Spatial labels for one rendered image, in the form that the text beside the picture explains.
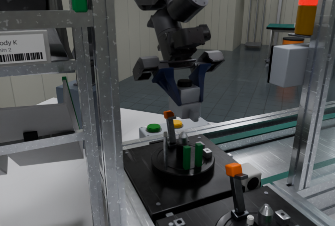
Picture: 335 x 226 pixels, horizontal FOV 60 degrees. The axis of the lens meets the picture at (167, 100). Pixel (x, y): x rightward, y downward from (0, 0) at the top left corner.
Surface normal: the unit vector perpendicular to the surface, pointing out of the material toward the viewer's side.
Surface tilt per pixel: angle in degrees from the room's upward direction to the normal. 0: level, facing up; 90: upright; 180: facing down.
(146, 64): 52
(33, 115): 135
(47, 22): 90
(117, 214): 90
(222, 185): 0
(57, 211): 0
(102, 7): 90
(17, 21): 90
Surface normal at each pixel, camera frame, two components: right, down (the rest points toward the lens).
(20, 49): 0.41, 0.30
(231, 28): -0.38, 0.31
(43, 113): 0.17, 0.90
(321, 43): -0.91, 0.14
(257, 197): 0.00, -0.94
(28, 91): 0.93, 0.13
